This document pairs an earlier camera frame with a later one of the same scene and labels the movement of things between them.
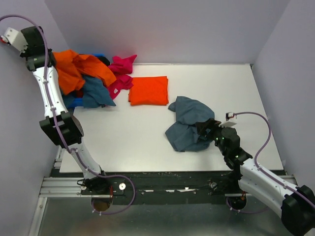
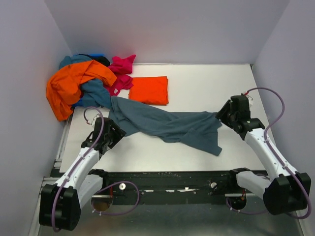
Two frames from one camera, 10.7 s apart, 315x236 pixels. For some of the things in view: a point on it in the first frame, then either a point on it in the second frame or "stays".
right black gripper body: (210, 127) → (224, 112)
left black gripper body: (31, 32) → (116, 131)
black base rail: (166, 188) stays
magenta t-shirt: (121, 68) stays
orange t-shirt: (149, 91) stays
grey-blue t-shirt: (183, 135) → (186, 127)
